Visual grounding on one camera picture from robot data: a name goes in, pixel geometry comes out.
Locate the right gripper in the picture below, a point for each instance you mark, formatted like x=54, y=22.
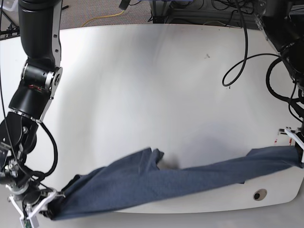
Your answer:
x=23, y=184

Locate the dark blue T-shirt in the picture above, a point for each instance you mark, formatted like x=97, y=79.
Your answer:
x=136, y=179

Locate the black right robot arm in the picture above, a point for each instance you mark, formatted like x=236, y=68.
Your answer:
x=39, y=28

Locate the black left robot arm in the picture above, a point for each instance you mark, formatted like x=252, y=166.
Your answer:
x=287, y=39

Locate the red tape rectangle marking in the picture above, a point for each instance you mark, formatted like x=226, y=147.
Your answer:
x=282, y=139

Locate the black tripod stand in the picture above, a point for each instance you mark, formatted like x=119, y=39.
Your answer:
x=12, y=30

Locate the black box under table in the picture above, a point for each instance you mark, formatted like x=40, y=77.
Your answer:
x=161, y=19

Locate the clear plastic storage box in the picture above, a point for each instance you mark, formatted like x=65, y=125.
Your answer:
x=9, y=5

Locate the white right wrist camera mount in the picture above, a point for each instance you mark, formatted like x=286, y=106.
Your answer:
x=33, y=203

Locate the right table cable grommet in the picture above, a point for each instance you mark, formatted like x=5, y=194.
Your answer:
x=260, y=194

